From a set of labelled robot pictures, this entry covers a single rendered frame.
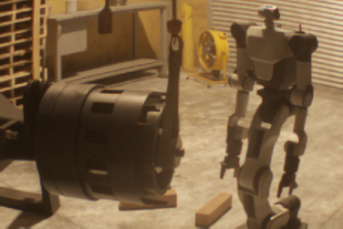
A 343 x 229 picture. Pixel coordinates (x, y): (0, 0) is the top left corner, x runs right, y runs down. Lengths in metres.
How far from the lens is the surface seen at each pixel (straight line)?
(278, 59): 2.80
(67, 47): 7.29
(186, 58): 8.92
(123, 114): 2.49
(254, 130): 2.98
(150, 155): 2.47
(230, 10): 8.72
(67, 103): 2.59
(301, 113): 2.81
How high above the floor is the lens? 1.69
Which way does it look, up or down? 14 degrees down
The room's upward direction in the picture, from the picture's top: 1 degrees counter-clockwise
